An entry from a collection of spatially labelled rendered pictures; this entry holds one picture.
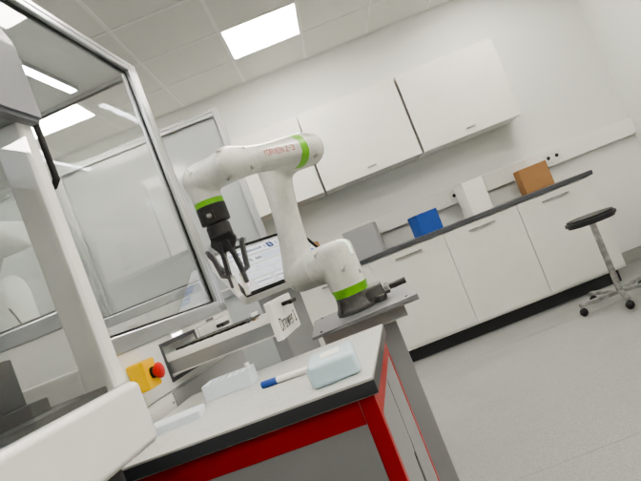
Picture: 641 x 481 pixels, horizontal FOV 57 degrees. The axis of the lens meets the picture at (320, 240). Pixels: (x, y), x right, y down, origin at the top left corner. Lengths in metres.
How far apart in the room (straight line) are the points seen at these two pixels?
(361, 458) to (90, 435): 0.45
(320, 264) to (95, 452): 1.26
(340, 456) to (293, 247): 1.13
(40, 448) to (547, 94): 5.49
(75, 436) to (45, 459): 0.07
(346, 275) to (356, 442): 0.98
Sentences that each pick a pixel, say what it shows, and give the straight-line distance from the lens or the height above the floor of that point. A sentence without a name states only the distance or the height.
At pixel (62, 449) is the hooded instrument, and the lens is 0.84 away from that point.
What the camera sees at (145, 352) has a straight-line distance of 1.66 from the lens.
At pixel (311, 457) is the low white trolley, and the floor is 0.66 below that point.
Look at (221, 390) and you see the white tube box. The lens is 1.51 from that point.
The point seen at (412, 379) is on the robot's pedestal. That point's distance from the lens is 2.00.
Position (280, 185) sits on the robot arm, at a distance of 2.15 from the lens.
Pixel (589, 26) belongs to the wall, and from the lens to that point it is 6.22.
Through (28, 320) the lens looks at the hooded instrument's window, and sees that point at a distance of 0.88.
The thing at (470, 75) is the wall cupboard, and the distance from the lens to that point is 5.39.
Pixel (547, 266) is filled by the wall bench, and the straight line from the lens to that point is 4.97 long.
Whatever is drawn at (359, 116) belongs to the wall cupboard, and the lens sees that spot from 5.19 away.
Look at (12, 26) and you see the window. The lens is 1.88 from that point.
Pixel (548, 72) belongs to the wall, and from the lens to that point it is 5.98.
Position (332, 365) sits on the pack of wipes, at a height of 0.79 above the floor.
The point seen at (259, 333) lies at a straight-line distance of 1.66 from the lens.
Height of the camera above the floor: 0.96
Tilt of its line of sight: 2 degrees up
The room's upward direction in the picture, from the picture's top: 22 degrees counter-clockwise
